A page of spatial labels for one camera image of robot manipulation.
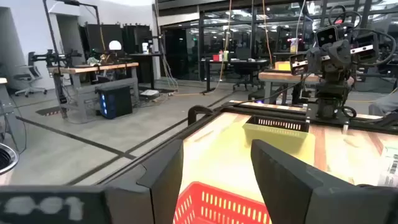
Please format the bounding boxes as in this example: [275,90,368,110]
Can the black cabinet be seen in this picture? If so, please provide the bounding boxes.
[123,24,154,55]

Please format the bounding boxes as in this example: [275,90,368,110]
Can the grey office chair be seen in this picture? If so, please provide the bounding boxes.
[12,64,48,98]

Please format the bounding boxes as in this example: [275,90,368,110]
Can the light wooden table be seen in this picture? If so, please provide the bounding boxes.
[257,71,321,105]

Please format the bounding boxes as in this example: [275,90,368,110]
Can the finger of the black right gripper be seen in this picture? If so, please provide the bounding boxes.
[354,32,380,64]
[289,53,309,76]

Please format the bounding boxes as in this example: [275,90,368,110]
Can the person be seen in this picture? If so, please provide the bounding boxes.
[368,88,398,118]

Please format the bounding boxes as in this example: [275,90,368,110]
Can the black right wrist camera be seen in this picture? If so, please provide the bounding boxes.
[315,26,340,48]

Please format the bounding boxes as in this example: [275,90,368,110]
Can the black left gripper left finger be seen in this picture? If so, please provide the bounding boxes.
[104,139,184,224]

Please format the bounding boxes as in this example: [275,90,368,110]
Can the white labelled packet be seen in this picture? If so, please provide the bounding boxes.
[377,145,398,187]

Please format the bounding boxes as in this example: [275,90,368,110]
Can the black office chair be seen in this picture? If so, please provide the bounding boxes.
[233,46,259,91]

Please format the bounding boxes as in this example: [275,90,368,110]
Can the translucent yellow plastic bin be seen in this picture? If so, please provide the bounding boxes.
[241,122,315,156]

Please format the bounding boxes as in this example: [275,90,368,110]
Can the yellow box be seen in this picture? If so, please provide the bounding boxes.
[274,60,292,72]

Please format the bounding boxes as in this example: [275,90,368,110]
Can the wooden workbench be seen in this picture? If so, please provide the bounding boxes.
[48,62,140,119]

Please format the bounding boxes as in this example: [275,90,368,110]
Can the black gantry frame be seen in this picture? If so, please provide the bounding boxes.
[42,0,101,63]

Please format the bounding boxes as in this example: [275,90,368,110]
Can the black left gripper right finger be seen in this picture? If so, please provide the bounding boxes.
[251,139,374,224]

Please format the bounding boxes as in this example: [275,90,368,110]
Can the red plastic basket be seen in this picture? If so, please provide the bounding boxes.
[173,181,272,224]

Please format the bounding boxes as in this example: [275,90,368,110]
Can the white globe lamp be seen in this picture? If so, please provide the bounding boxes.
[108,40,123,52]

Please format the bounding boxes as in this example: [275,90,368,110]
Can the black computer tower blue lights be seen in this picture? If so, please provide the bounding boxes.
[95,85,134,120]

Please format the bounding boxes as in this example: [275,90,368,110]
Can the black desk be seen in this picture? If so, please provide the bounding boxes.
[200,58,271,95]

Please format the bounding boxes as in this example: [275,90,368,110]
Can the black plastic basket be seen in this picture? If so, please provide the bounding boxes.
[248,114,310,133]

